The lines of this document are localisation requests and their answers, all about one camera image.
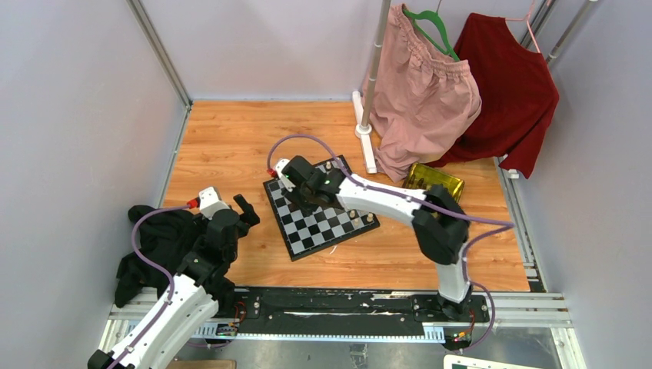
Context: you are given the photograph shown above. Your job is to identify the black cloth heap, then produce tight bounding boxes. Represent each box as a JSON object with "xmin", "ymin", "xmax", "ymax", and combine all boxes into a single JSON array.
[{"xmin": 114, "ymin": 210, "xmax": 205, "ymax": 308}]

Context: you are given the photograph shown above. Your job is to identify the pink clothes hanger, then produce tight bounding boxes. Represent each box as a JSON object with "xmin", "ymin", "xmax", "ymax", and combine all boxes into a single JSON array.
[{"xmin": 505, "ymin": 0, "xmax": 541, "ymax": 54}]

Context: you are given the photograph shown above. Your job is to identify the row of light chess pieces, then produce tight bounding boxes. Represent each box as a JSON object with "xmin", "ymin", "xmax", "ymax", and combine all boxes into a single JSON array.
[{"xmin": 324, "ymin": 160, "xmax": 374, "ymax": 229}]

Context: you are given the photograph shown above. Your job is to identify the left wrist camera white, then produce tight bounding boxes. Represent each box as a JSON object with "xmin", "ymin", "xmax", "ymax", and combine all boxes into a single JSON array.
[{"xmin": 186, "ymin": 186, "xmax": 230, "ymax": 220}]

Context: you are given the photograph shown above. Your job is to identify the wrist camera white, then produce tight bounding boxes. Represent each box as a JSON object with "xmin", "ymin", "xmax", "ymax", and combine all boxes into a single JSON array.
[
  {"xmin": 186, "ymin": 186, "xmax": 230, "ymax": 220},
  {"xmin": 267, "ymin": 158, "xmax": 295, "ymax": 192}
]

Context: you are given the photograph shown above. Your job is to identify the green clothes hanger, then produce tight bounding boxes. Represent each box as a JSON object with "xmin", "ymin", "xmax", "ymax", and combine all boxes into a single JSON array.
[{"xmin": 402, "ymin": 8, "xmax": 461, "ymax": 63}]

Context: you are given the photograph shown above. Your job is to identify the pink hanging shorts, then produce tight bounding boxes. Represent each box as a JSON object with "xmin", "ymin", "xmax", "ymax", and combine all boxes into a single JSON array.
[{"xmin": 369, "ymin": 5, "xmax": 482, "ymax": 182}]

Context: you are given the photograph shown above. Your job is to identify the yellow transparent piece tray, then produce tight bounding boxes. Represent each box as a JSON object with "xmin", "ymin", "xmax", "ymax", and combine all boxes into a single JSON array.
[{"xmin": 402, "ymin": 163, "xmax": 464, "ymax": 214}]

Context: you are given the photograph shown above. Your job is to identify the dark chess pieces in tray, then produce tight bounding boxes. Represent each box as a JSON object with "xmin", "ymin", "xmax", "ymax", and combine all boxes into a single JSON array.
[{"xmin": 414, "ymin": 176, "xmax": 448, "ymax": 191}]

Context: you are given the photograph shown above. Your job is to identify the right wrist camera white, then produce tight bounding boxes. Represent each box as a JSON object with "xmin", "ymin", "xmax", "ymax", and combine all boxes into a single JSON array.
[{"xmin": 267, "ymin": 158, "xmax": 295, "ymax": 192}]

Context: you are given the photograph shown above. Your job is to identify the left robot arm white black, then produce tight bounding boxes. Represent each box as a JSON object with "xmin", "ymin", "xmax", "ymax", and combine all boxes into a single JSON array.
[{"xmin": 87, "ymin": 187, "xmax": 261, "ymax": 368}]

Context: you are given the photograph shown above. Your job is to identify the black white chess board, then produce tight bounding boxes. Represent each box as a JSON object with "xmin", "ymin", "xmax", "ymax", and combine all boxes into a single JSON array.
[{"xmin": 263, "ymin": 178, "xmax": 381, "ymax": 261}]

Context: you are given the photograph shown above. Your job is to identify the white clothes rack stand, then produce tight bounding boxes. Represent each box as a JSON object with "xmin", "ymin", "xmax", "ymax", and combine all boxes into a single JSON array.
[{"xmin": 351, "ymin": 0, "xmax": 391, "ymax": 174}]

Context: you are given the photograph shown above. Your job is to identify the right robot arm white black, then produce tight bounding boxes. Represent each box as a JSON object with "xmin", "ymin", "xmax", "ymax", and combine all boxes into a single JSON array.
[{"xmin": 272, "ymin": 155, "xmax": 473, "ymax": 321}]

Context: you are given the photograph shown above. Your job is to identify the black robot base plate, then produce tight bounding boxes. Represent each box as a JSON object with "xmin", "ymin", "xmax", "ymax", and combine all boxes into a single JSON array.
[{"xmin": 202, "ymin": 287, "xmax": 495, "ymax": 351}]

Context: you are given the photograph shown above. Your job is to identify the dark red hanging shirt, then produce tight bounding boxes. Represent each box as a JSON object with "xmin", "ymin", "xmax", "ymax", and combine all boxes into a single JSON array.
[{"xmin": 431, "ymin": 13, "xmax": 559, "ymax": 178}]

